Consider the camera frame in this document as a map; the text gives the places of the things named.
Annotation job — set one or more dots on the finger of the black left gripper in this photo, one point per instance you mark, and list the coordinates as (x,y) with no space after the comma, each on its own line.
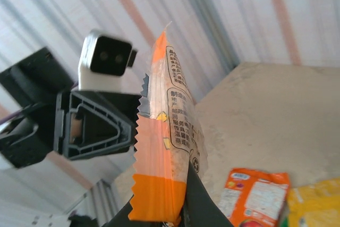
(79,104)

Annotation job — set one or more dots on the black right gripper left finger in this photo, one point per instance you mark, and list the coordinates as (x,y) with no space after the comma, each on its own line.
(120,217)

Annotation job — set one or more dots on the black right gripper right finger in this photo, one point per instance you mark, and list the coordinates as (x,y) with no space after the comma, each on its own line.
(199,205)

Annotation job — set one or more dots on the orange clear snack wrapper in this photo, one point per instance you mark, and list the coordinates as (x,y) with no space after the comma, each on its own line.
(159,158)

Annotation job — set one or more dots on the orange snack pack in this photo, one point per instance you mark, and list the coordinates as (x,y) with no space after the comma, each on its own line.
(255,195)

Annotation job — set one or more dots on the yellow snack pack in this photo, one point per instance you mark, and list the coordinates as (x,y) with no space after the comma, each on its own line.
(316,203)

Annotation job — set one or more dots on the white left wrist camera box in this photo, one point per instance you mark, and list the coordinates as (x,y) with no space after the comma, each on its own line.
(103,57)

